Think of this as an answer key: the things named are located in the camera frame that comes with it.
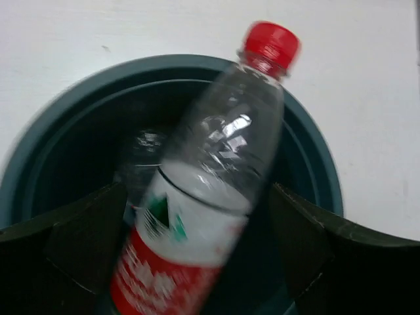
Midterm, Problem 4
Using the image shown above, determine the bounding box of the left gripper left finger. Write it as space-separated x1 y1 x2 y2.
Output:
1 183 127 314

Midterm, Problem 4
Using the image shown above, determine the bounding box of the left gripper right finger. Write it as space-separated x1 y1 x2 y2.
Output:
269 184 419 314

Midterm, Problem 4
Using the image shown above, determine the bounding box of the clear unlabeled plastic bottle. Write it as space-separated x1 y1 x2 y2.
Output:
114 127 170 203

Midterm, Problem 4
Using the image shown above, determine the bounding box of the red label water bottle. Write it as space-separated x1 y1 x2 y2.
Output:
110 21 300 314

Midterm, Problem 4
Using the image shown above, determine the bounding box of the dark green plastic bin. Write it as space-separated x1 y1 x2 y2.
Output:
1 55 343 314

